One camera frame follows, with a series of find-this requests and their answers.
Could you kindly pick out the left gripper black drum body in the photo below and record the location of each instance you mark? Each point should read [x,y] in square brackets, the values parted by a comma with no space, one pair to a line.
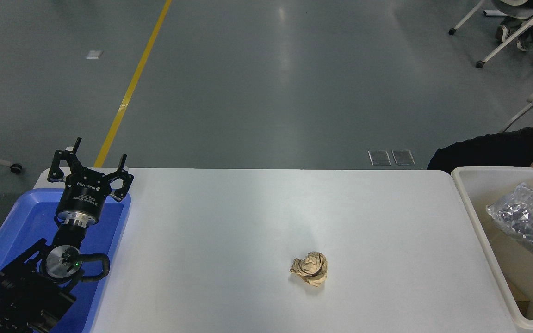
[83,196]

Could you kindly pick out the silver foil tray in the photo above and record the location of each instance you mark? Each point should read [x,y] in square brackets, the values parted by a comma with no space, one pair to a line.
[530,217]

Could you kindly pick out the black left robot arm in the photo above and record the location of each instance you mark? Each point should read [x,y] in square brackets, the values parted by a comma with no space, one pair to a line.
[26,296]

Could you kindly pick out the metal floor socket plate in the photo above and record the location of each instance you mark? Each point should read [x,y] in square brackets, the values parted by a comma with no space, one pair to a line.
[380,157]
[403,157]

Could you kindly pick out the blue plastic tray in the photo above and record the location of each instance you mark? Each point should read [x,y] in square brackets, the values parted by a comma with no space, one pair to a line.
[26,217]

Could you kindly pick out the crumpled tan paper ball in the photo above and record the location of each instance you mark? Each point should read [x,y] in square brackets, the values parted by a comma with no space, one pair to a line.
[310,269]

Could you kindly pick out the large pale plastic bin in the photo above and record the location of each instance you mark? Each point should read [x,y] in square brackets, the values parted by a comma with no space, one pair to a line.
[479,199]

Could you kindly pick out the white wheeled office chair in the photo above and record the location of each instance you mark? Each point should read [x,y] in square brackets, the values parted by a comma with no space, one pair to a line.
[502,46]

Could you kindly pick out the white chair base leg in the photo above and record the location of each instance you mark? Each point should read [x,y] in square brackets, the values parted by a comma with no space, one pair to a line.
[523,111]

